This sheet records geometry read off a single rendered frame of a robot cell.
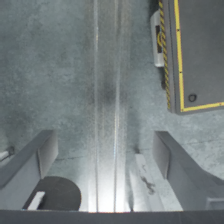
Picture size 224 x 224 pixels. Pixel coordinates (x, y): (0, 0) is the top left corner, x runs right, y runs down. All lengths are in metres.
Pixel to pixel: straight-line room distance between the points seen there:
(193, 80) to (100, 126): 0.57
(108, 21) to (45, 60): 0.85
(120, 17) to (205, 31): 0.56
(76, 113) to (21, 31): 0.56
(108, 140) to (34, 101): 0.90
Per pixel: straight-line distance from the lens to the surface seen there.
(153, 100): 1.04
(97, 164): 0.27
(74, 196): 1.05
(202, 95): 0.78
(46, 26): 1.07
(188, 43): 0.74
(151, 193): 0.78
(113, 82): 0.22
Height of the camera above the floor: 0.98
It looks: 75 degrees down
